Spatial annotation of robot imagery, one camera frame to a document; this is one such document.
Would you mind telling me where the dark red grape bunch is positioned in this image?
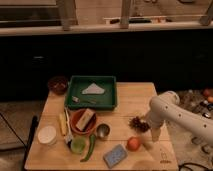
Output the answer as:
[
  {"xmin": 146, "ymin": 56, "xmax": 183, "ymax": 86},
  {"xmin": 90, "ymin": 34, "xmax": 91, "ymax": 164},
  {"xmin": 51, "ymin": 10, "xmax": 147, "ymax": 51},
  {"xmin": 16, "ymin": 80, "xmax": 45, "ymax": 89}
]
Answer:
[{"xmin": 129, "ymin": 116, "xmax": 150, "ymax": 133}]

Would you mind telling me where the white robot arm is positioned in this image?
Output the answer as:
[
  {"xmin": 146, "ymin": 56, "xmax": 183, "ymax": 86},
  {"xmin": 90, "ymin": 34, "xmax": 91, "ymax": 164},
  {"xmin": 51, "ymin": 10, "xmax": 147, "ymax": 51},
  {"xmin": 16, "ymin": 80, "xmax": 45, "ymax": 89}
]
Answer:
[{"xmin": 145, "ymin": 91, "xmax": 213, "ymax": 146}]

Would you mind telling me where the green plastic tray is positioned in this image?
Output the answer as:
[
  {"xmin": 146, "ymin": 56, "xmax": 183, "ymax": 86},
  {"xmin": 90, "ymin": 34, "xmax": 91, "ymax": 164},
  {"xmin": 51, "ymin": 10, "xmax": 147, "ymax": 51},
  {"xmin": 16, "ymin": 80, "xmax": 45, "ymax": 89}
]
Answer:
[{"xmin": 65, "ymin": 75, "xmax": 117, "ymax": 110}]

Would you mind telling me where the small fork in tray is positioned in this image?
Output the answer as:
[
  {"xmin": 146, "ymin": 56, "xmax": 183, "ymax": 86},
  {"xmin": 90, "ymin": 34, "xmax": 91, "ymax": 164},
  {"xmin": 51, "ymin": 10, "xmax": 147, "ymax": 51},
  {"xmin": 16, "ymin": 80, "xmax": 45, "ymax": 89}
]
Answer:
[{"xmin": 72, "ymin": 96, "xmax": 96, "ymax": 104}]

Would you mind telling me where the grey folded cloth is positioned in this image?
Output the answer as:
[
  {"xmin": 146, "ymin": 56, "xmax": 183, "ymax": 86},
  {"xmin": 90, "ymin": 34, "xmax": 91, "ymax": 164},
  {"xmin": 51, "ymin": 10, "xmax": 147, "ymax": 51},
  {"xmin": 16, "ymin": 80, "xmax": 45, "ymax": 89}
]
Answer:
[{"xmin": 82, "ymin": 83, "xmax": 105, "ymax": 94}]

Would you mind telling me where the beige wooden block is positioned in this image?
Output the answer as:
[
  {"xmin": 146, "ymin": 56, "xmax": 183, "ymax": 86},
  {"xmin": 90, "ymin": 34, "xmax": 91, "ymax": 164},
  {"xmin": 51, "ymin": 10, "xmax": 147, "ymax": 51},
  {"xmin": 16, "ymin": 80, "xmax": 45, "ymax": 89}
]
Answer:
[{"xmin": 76, "ymin": 109, "xmax": 95, "ymax": 131}]

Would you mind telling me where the small metal cup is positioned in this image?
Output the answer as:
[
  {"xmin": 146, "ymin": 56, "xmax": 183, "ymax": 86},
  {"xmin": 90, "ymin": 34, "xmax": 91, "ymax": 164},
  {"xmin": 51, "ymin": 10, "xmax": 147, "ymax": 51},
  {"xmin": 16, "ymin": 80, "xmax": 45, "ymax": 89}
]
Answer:
[{"xmin": 96, "ymin": 124, "xmax": 110, "ymax": 139}]

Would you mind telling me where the dark red bowl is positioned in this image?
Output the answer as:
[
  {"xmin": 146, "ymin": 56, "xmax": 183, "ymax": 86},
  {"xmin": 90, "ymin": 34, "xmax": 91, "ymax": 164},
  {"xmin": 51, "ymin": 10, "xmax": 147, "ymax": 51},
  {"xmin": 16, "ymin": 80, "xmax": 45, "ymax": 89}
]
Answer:
[{"xmin": 47, "ymin": 76, "xmax": 68, "ymax": 95}]

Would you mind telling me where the green chili pepper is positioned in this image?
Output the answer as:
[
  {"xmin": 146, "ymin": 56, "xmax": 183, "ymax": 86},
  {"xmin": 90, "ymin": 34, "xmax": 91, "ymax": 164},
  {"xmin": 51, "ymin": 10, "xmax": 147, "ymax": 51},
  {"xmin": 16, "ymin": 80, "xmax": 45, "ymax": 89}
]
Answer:
[{"xmin": 80, "ymin": 134, "xmax": 96, "ymax": 162}]

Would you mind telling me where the yellow corn cob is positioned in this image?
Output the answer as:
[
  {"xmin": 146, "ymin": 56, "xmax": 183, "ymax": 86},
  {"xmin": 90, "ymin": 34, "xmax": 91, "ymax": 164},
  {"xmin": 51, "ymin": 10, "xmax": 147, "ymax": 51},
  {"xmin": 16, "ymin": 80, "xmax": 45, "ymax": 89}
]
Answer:
[{"xmin": 59, "ymin": 113, "xmax": 67, "ymax": 136}]

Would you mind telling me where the orange round fruit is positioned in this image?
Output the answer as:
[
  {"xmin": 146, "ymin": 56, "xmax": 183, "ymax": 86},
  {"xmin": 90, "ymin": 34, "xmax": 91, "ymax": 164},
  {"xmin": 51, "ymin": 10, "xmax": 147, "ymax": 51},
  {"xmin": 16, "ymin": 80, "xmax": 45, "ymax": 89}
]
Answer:
[{"xmin": 126, "ymin": 137, "xmax": 141, "ymax": 151}]

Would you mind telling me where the green small cup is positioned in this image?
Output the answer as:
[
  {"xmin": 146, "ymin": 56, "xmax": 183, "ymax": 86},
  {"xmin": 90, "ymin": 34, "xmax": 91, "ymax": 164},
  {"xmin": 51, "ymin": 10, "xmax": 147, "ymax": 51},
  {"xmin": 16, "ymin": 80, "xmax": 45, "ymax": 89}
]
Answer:
[{"xmin": 71, "ymin": 137, "xmax": 86, "ymax": 154}]

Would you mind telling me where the blue sponge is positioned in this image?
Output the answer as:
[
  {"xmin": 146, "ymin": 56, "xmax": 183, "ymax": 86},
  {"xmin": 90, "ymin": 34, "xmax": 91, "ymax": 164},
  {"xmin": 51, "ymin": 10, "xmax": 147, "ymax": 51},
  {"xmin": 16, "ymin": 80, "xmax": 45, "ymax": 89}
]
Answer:
[{"xmin": 103, "ymin": 144, "xmax": 127, "ymax": 169}]

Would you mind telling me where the white round container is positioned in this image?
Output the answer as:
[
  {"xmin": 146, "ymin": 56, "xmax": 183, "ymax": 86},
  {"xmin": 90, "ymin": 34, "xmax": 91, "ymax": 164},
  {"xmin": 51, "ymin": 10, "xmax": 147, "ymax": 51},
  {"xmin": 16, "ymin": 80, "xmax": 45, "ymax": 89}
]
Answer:
[{"xmin": 37, "ymin": 125, "xmax": 57, "ymax": 145}]

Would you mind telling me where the spice bottles rack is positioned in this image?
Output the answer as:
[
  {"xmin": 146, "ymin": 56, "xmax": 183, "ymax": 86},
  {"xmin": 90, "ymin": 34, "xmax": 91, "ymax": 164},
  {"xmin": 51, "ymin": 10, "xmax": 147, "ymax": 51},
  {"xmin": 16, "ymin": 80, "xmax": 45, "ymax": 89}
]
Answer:
[{"xmin": 181, "ymin": 89, "xmax": 213, "ymax": 154}]

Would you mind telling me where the white handled brush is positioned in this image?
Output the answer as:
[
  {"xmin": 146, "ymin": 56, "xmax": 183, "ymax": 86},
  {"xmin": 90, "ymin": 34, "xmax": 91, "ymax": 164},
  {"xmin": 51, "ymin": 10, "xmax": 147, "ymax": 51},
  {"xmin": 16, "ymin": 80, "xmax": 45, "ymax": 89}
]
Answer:
[{"xmin": 64, "ymin": 108, "xmax": 73, "ymax": 147}]

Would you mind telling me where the black cable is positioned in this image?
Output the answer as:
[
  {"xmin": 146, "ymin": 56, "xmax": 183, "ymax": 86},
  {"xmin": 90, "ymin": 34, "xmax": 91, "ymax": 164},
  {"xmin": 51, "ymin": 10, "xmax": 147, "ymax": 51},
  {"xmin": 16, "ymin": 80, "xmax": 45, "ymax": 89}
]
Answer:
[{"xmin": 178, "ymin": 161, "xmax": 213, "ymax": 171}]

